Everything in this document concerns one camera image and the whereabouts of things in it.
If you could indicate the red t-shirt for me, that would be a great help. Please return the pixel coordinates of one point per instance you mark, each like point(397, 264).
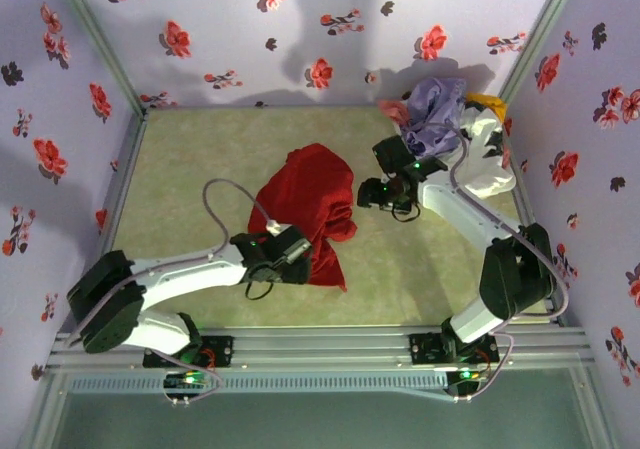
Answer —
point(310, 184)

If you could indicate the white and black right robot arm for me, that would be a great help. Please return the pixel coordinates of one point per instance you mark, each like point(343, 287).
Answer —
point(460, 204)

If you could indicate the white plastic bin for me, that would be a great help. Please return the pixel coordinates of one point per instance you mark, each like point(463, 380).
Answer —
point(401, 130)

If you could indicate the pink t-shirt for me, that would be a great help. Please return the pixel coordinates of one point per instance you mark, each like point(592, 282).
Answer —
point(395, 110)

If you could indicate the lavender t-shirt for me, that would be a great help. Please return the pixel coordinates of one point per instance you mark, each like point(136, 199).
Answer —
point(430, 104)

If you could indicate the yellow t-shirt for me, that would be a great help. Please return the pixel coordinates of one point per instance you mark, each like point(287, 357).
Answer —
point(492, 103)

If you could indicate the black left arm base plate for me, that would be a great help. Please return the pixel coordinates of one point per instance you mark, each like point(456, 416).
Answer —
point(222, 351)

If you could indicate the aluminium mounting rail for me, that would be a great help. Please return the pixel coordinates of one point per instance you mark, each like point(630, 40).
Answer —
point(325, 346)

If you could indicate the aluminium table side rail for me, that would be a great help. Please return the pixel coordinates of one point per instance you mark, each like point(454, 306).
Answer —
point(524, 206)

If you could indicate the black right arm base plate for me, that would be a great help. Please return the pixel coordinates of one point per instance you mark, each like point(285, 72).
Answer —
point(422, 349)

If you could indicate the aluminium corner post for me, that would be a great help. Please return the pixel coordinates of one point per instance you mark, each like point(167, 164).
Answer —
point(541, 34)
point(102, 44)

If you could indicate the aluminium lower frame bar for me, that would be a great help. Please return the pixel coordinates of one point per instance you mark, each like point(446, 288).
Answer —
point(42, 409)
point(595, 409)

